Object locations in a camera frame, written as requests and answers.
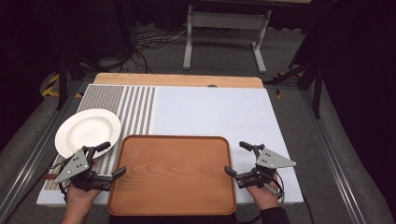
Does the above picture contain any person's dark clothing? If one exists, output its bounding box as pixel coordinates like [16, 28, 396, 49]
[107, 214, 238, 224]

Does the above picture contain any grey metal stand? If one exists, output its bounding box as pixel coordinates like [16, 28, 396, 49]
[182, 4, 273, 75]

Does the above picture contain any grey striped placemat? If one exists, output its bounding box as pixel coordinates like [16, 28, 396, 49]
[43, 85, 157, 191]

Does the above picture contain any yellow black hazard tape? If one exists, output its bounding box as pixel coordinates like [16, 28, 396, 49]
[273, 72, 304, 101]
[41, 73, 84, 99]

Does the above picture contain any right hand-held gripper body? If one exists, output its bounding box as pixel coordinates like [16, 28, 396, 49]
[236, 143, 297, 189]

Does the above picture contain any person's left hand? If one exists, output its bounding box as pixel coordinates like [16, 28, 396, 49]
[65, 185, 103, 208]

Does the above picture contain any black tripod stand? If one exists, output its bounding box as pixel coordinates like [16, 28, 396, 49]
[54, 0, 110, 111]
[288, 0, 325, 119]

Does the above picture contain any white plate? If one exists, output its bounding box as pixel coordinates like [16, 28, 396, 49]
[54, 107, 121, 160]

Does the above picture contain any aluminium rail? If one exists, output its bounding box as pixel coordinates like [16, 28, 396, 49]
[0, 79, 82, 222]
[299, 89, 366, 224]

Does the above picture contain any bundle of floor cables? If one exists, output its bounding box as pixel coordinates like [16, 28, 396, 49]
[134, 27, 189, 51]

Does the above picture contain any brown wooden tray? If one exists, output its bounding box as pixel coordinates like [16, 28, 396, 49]
[106, 134, 237, 217]

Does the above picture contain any person's right hand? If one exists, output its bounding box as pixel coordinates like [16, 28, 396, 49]
[246, 185, 280, 211]

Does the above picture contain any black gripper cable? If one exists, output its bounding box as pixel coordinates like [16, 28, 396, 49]
[266, 171, 286, 204]
[46, 157, 70, 204]

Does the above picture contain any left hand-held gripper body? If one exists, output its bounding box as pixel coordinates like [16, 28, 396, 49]
[55, 147, 112, 191]

